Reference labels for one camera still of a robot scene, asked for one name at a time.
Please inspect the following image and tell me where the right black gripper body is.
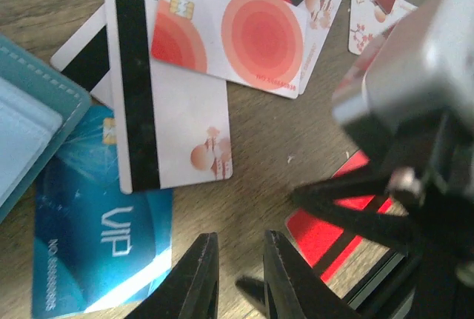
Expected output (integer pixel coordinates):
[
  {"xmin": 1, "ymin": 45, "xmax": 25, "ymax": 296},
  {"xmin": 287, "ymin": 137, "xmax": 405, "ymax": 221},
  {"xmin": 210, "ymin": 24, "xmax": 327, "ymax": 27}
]
[{"xmin": 344, "ymin": 200, "xmax": 474, "ymax": 319}]

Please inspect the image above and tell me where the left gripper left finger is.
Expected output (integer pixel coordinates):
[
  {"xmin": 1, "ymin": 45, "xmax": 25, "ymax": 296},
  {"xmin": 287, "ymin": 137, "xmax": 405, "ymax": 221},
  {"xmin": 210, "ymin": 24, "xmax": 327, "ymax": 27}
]
[{"xmin": 127, "ymin": 232, "xmax": 219, "ymax": 319}]

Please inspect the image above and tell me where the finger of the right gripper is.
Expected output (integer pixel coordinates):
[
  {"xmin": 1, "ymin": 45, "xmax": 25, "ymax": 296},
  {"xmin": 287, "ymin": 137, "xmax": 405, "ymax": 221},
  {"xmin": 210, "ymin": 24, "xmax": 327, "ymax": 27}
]
[{"xmin": 290, "ymin": 167, "xmax": 427, "ymax": 257}]

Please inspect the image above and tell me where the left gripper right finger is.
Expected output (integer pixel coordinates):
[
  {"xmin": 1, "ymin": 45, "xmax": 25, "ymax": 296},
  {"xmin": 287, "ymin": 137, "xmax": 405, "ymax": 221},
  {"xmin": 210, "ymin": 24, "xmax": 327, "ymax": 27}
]
[{"xmin": 263, "ymin": 230, "xmax": 361, "ymax": 319}]

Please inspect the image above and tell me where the large red card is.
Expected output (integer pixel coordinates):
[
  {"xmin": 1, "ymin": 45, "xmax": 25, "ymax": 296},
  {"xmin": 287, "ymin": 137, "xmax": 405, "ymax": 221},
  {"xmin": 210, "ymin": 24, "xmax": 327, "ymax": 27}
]
[{"xmin": 284, "ymin": 150, "xmax": 404, "ymax": 298}]

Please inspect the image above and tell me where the teal leather card holder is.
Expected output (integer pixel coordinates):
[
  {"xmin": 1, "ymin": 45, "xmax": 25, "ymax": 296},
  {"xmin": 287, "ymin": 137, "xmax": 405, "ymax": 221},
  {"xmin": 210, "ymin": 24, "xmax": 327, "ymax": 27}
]
[{"xmin": 1, "ymin": 36, "xmax": 91, "ymax": 218}]

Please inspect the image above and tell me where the blue credit card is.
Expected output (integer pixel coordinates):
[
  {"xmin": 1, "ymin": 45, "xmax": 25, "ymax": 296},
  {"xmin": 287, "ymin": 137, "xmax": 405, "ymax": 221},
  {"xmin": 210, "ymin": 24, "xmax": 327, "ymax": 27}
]
[{"xmin": 32, "ymin": 106, "xmax": 173, "ymax": 318}]

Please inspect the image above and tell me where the white card with black stripe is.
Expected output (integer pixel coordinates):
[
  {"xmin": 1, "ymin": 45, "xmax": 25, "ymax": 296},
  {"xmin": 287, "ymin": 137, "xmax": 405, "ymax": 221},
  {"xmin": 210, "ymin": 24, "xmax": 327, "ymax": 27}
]
[{"xmin": 104, "ymin": 0, "xmax": 233, "ymax": 194}]

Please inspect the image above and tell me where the white card with red logo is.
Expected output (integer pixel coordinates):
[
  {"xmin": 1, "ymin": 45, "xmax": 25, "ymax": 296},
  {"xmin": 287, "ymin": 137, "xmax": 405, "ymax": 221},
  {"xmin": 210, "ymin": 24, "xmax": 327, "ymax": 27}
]
[{"xmin": 298, "ymin": 0, "xmax": 342, "ymax": 95}]

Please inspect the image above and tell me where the white card with red circle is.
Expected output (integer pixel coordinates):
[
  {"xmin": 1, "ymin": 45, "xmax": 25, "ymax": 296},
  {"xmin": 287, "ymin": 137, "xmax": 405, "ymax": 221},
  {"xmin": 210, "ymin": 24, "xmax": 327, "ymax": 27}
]
[{"xmin": 151, "ymin": 0, "xmax": 307, "ymax": 99}]

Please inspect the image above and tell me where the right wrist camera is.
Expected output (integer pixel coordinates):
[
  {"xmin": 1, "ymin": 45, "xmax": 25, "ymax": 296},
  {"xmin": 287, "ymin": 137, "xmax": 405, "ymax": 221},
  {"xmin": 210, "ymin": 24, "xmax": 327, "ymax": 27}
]
[{"xmin": 332, "ymin": 0, "xmax": 473, "ymax": 204}]

